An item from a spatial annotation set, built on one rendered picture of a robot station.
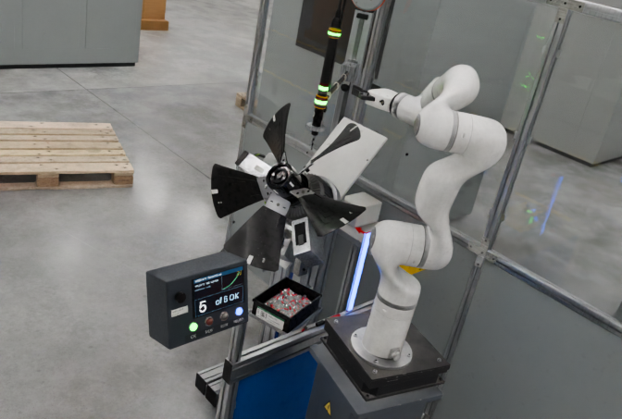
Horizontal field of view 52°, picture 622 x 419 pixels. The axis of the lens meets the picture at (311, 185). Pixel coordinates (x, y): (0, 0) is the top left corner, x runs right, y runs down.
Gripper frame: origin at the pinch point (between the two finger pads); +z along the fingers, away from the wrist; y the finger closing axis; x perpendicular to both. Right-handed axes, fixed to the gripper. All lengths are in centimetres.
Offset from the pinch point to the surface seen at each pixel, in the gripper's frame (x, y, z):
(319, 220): -48.7, -7.8, 0.6
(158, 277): -41, -83, -17
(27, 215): -165, -20, 245
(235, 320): -56, -62, -25
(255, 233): -63, -18, 22
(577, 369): -92, 70, -77
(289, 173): -41.6, -3.0, 25.2
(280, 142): -36, 5, 41
